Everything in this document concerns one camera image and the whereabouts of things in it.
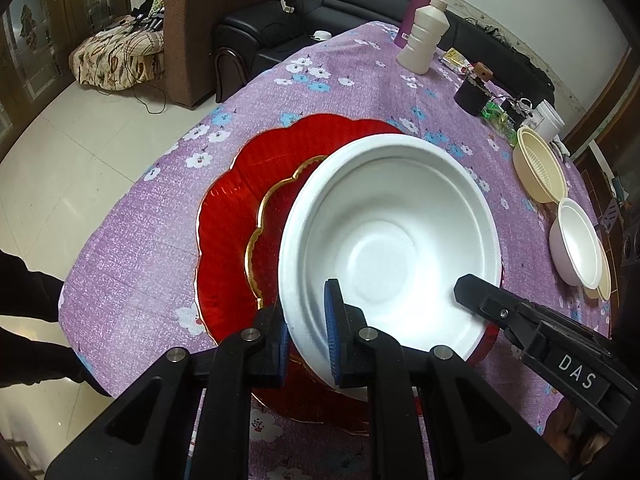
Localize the white plastic jar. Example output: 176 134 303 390
530 100 566 143

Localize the small black electronic device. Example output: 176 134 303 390
500 96 533 126

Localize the floral patterned blanket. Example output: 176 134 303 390
68 27 166 92

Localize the person's right hand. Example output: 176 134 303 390
542 399 608 468

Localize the green snack packet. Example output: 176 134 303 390
482 101 518 141

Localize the black floor cable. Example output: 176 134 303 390
127 45 168 116

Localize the brown armchair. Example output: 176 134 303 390
157 0 301 109

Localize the wooden glass-door cabinet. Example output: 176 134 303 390
0 0 131 146

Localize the dark brown bag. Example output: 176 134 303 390
215 47 253 103

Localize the large red plate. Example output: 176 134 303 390
194 114 506 431

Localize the person's dark clothing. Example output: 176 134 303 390
0 250 113 401

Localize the gold-rimmed red plate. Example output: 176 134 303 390
246 155 331 311

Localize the yellow snack packet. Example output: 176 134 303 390
440 47 476 73

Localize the grey phone stand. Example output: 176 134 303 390
597 199 623 233

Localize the small white foam bowl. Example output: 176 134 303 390
549 197 606 288

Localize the large white foam bowl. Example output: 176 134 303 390
277 132 501 403

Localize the white plastic bottle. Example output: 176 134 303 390
396 0 449 76

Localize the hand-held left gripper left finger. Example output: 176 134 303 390
45 295 291 480

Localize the black bottle with wooden cap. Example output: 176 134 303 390
453 62 495 117

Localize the beige plastic bowl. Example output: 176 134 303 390
512 126 570 206
582 250 613 302

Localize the purple thermos bottle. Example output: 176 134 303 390
393 0 451 50

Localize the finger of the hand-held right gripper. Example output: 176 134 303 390
454 274 551 357

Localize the purple floral tablecloth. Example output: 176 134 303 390
57 20 613 480

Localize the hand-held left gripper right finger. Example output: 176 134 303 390
322 279 573 480

